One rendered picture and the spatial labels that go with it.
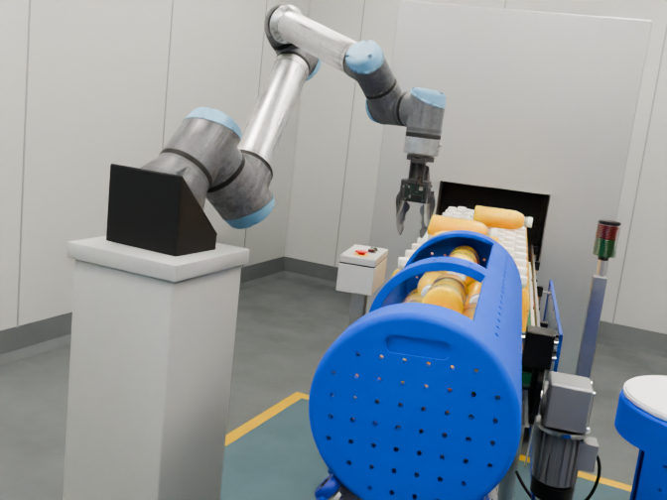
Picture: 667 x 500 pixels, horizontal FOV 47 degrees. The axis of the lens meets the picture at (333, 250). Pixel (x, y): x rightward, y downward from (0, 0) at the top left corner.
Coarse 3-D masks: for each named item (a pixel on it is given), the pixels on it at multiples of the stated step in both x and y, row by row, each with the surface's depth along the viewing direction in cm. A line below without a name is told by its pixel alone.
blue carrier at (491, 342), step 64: (448, 256) 184; (384, 320) 100; (448, 320) 99; (512, 320) 126; (320, 384) 104; (384, 384) 102; (448, 384) 100; (512, 384) 98; (320, 448) 105; (384, 448) 103; (448, 448) 101; (512, 448) 99
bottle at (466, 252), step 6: (462, 246) 180; (468, 246) 181; (456, 252) 171; (462, 252) 171; (468, 252) 173; (474, 252) 178; (462, 258) 166; (468, 258) 167; (474, 258) 173; (468, 282) 167
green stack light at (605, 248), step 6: (600, 240) 214; (606, 240) 213; (612, 240) 213; (594, 246) 216; (600, 246) 214; (606, 246) 213; (612, 246) 213; (594, 252) 216; (600, 252) 214; (606, 252) 214; (612, 252) 214
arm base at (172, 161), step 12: (168, 156) 188; (180, 156) 188; (192, 156) 189; (144, 168) 185; (156, 168) 184; (168, 168) 184; (180, 168) 185; (192, 168) 188; (204, 168) 190; (192, 180) 186; (204, 180) 191; (204, 192) 190
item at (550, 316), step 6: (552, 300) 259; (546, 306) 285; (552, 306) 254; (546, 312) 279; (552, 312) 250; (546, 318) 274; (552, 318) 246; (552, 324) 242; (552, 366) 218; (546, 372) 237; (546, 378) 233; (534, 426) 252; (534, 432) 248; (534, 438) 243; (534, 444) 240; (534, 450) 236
